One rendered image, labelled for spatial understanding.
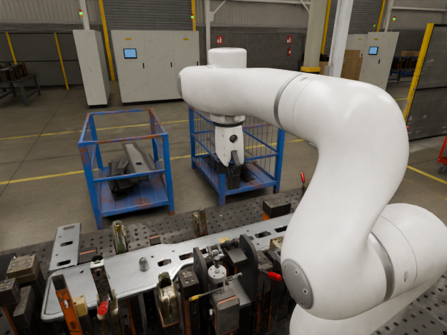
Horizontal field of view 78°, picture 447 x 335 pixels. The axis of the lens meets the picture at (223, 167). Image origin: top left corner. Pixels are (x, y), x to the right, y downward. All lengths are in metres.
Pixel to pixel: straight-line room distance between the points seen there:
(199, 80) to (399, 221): 0.38
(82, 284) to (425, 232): 1.03
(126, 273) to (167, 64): 7.98
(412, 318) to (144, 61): 8.20
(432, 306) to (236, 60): 1.40
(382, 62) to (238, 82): 10.81
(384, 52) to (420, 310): 10.12
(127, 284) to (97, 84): 7.83
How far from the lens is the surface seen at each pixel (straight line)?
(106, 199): 3.37
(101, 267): 0.88
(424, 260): 0.39
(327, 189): 0.32
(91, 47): 8.60
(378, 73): 11.28
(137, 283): 1.10
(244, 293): 1.07
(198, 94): 0.54
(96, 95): 8.72
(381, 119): 0.33
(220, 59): 0.61
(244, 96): 0.49
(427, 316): 1.61
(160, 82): 8.82
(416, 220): 0.40
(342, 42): 5.09
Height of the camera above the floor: 1.78
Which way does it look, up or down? 25 degrees down
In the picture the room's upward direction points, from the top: straight up
